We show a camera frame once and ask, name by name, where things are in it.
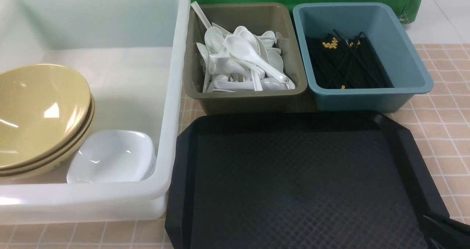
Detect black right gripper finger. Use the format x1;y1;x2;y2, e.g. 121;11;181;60
421;214;470;249

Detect yellow noodle bowl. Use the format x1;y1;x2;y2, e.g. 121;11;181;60
0;64;92;169

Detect black chopstick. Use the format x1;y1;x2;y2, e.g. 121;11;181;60
329;29;368;90

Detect white ceramic soup spoon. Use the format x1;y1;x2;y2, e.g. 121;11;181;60
224;35;289;84

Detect yellow bowl in tub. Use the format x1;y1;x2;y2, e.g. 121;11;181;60
1;96;95;179

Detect black plastic serving tray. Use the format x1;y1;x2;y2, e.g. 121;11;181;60
166;111;449;249

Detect blue plastic bin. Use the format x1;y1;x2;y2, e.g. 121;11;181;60
292;3;434;112

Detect pile of black chopsticks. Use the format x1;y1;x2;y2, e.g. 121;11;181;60
305;30;394;90

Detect pile of white spoons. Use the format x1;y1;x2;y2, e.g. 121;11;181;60
191;1;296;93

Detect olive brown plastic bin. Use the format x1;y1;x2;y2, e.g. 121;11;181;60
183;3;307;115

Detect white dish in tub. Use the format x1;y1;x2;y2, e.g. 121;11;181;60
66;130;156;184

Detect large white plastic tub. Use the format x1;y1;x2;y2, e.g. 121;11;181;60
1;0;190;224

